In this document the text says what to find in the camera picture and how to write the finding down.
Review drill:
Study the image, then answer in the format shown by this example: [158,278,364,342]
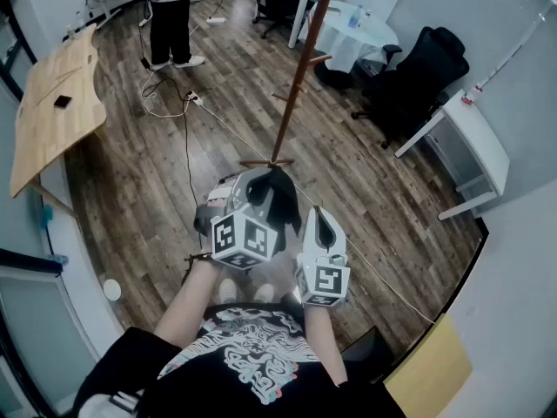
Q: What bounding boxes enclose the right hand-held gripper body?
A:
[295,252,352,309]

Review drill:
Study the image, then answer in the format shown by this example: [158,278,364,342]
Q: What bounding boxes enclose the coiled white cable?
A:
[139,68,192,120]

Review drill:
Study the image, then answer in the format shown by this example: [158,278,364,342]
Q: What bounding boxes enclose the black floor cable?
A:
[138,0,202,252]

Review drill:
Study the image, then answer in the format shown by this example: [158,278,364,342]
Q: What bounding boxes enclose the round table with white cloth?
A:
[299,0,400,90]

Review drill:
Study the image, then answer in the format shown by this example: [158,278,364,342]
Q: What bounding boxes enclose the white shoulder strap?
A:
[81,388,145,418]

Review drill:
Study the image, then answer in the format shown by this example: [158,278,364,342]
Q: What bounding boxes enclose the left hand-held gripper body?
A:
[193,172,280,272]

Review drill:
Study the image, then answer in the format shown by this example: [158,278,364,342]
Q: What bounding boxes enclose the black floor box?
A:
[340,325,395,385]

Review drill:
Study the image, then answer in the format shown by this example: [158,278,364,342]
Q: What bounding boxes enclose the black clothes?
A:
[247,167,303,253]

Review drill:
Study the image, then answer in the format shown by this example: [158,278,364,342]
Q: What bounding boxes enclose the black swivel office chair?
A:
[251,0,306,40]

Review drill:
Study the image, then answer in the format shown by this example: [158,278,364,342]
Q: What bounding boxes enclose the person's white shoe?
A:
[253,282,276,305]
[218,278,238,305]

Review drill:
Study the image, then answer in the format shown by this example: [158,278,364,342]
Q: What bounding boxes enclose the person's black printed t-shirt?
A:
[71,301,408,418]

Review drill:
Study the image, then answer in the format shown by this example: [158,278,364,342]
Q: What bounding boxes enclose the wooden coat stand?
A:
[238,0,347,170]

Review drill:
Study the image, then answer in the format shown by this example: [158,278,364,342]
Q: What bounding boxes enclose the person's right forearm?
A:
[301,304,350,388]

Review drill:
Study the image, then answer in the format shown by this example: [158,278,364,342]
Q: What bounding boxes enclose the black waist device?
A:
[279,291,306,318]

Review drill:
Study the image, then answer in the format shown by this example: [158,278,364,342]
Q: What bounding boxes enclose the white standing desk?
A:
[84,0,148,32]

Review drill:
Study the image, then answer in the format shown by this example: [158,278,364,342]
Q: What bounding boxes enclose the yellow panel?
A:
[382,313,474,418]

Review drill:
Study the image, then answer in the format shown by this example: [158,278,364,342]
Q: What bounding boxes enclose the light wooden table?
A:
[9,23,109,219]

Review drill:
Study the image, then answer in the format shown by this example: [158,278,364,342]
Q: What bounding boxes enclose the dark wrist bracelet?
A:
[184,252,215,270]

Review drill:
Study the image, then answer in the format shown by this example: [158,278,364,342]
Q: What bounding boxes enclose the white desk with red bottles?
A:
[393,88,511,222]

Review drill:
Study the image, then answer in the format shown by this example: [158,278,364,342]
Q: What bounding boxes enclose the black mesh office chair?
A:
[350,25,472,151]

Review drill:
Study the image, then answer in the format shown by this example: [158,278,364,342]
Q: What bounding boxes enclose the person's left forearm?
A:
[153,257,224,348]

